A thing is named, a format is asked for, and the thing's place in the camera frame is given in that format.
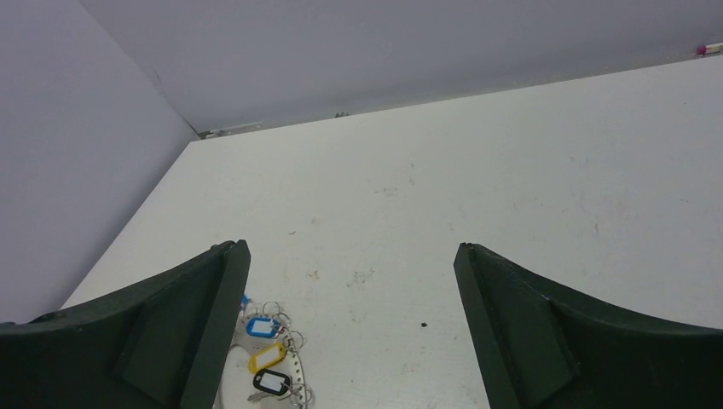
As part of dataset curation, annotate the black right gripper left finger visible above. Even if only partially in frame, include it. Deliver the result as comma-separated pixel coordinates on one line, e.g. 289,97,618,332
1,240,251,408

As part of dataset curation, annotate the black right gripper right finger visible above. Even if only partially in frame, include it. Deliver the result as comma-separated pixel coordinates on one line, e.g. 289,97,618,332
454,243,722,408

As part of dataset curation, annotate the large steel carabiner keyring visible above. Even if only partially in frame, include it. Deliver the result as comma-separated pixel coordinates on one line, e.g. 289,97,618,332
213,300,315,408

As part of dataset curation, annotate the yellow key tag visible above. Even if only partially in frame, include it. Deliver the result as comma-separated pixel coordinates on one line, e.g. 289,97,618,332
247,343,286,374

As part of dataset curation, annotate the key with black tag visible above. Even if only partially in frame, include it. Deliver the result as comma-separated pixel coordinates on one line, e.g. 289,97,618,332
247,368,292,402

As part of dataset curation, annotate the aluminium back rail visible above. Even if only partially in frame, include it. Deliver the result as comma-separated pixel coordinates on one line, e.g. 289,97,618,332
198,122,263,140

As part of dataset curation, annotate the pen on back rail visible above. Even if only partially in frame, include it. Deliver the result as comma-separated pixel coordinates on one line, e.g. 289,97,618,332
696,42,723,56

